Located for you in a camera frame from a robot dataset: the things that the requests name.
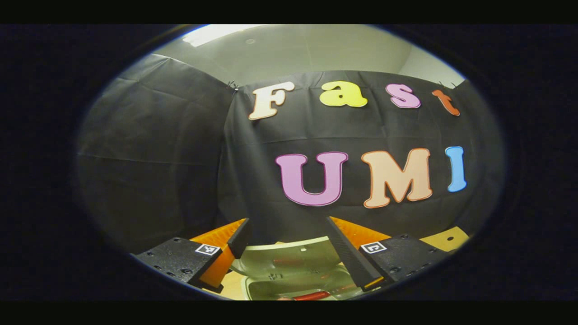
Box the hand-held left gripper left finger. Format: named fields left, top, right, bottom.
left=133, top=218, right=252, bottom=293

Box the black backdrop cloth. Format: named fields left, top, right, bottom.
left=77, top=54, right=504, bottom=253

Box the wooden desktop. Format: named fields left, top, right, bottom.
left=205, top=227, right=470, bottom=301

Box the red pop can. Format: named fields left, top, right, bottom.
left=293, top=291, right=331, bottom=301

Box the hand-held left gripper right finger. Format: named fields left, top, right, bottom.
left=325, top=216, right=452, bottom=292

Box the pale green desktop garbage bin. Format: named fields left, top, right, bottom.
left=229, top=236, right=364, bottom=301

